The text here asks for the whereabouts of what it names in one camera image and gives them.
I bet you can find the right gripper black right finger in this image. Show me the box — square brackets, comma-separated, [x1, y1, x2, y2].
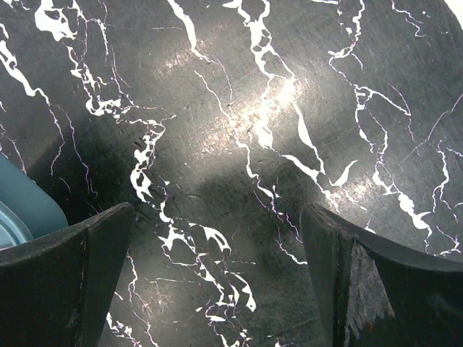
[300, 204, 462, 346]

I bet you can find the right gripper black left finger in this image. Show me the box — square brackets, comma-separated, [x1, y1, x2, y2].
[1, 202, 135, 346]

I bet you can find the dark teal divider tray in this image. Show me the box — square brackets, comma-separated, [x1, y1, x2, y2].
[1, 155, 68, 250]

